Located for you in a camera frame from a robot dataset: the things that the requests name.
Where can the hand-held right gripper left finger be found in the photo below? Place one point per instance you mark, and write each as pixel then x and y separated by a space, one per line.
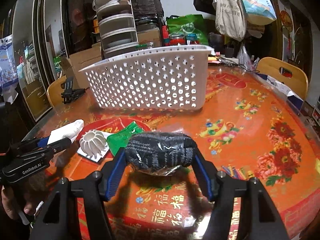
pixel 115 177

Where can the closed cardboard box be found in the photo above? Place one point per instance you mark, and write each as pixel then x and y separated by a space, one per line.
pixel 150 36

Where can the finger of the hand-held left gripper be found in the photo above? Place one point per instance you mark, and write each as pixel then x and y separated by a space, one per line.
pixel 61 143
pixel 42 142

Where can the white perforated plastic basket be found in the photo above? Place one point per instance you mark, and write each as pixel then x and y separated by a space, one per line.
pixel 150 80

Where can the person's left hand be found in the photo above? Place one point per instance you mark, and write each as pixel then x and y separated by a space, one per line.
pixel 12 205

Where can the beige canvas tote bag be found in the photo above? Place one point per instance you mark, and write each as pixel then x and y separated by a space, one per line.
pixel 230 15

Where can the round red wall ornament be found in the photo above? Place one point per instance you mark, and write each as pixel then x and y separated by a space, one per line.
pixel 285 18

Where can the green shopping bag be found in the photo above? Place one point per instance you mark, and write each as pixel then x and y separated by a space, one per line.
pixel 187 27

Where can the black bag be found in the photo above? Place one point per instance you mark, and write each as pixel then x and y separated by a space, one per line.
pixel 147 5

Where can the white tiered dish rack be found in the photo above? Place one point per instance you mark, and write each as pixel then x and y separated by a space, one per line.
pixel 117 22

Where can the black knitted cloth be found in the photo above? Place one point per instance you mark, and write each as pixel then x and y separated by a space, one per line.
pixel 160 151

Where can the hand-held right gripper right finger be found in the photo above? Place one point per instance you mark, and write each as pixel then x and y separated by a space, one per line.
pixel 203 177

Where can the clear plastic bag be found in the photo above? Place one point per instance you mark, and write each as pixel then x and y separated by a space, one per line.
pixel 242 55

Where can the white and blue paper box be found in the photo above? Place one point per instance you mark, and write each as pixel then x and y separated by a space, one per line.
pixel 277 86

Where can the white cloth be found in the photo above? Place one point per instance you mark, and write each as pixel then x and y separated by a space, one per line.
pixel 67 131

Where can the open cardboard box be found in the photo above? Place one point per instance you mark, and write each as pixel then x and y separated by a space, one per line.
pixel 82 62

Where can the white ribbed plastic ball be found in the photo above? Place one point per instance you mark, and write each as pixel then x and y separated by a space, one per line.
pixel 92 142

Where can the green packet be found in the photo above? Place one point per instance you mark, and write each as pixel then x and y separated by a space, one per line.
pixel 120 140

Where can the wooden chair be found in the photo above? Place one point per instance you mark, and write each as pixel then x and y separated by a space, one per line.
pixel 53 92
pixel 270 67

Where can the dark glass door cabinet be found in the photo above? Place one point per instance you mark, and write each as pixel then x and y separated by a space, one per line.
pixel 32 55

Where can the black phone stand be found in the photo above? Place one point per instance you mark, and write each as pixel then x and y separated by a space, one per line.
pixel 70 93

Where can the printed picture tote bag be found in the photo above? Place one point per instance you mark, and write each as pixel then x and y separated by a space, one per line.
pixel 257 5

